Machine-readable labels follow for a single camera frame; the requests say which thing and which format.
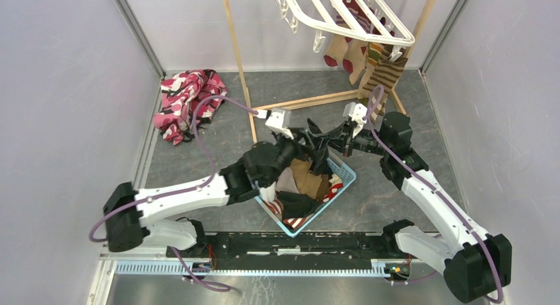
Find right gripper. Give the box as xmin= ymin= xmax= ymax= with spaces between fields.
xmin=328 ymin=119 xmax=391 ymax=157

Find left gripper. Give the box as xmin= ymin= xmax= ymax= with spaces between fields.
xmin=262 ymin=127 xmax=331 ymax=187

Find black sock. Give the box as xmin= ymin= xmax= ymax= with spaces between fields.
xmin=277 ymin=191 xmax=321 ymax=219
xmin=306 ymin=118 xmax=345 ymax=175

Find brown striped sock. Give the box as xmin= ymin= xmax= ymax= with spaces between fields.
xmin=358 ymin=57 xmax=408 ymax=120

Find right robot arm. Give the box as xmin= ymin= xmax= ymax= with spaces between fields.
xmin=330 ymin=112 xmax=512 ymax=304

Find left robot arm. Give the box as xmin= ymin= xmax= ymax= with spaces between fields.
xmin=98 ymin=134 xmax=312 ymax=257

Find wooden hanger stand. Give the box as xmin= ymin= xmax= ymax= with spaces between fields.
xmin=220 ymin=0 xmax=442 ymax=145

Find beige pink sock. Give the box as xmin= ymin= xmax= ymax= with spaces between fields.
xmin=275 ymin=167 xmax=299 ymax=193

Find light blue laundry basket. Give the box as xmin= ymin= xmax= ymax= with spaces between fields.
xmin=255 ymin=155 xmax=357 ymax=238

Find tan ribbed sock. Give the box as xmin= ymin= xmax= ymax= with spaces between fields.
xmin=289 ymin=159 xmax=330 ymax=202

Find red santa sock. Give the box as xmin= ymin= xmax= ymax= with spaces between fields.
xmin=322 ymin=174 xmax=344 ymax=203

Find pink camouflage cloth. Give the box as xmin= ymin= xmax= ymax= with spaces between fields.
xmin=153 ymin=69 xmax=228 ymax=145

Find red purple striped sock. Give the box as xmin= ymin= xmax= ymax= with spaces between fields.
xmin=335 ymin=0 xmax=373 ymax=33

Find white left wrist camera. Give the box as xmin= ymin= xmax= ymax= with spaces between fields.
xmin=256 ymin=108 xmax=294 ymax=140

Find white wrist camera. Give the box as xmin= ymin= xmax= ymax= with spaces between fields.
xmin=343 ymin=102 xmax=367 ymax=127
xmin=256 ymin=108 xmax=294 ymax=140

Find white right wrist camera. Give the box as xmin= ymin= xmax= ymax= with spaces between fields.
xmin=343 ymin=102 xmax=367 ymax=127

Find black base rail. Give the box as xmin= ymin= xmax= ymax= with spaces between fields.
xmin=179 ymin=232 xmax=411 ymax=271

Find light blue cable tray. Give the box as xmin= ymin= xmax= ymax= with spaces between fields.
xmin=115 ymin=260 xmax=390 ymax=278

